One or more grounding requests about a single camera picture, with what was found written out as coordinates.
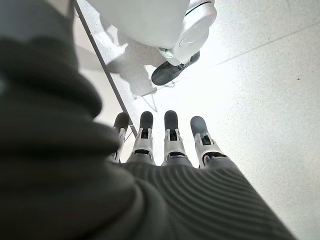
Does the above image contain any wide white cabinet door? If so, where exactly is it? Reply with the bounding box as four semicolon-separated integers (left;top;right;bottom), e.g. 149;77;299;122
72;0;138;141

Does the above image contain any thin floor cable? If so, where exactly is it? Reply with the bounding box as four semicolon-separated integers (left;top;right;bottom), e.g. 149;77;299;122
133;81;176;113

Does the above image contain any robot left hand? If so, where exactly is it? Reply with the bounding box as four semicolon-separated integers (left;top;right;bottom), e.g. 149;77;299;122
0;0;298;240

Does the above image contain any white robot leg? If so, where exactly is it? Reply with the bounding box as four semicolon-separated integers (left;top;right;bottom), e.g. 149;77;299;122
86;0;217;66

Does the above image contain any black robot foot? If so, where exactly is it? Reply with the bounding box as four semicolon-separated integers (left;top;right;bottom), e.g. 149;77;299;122
151;50;201;86

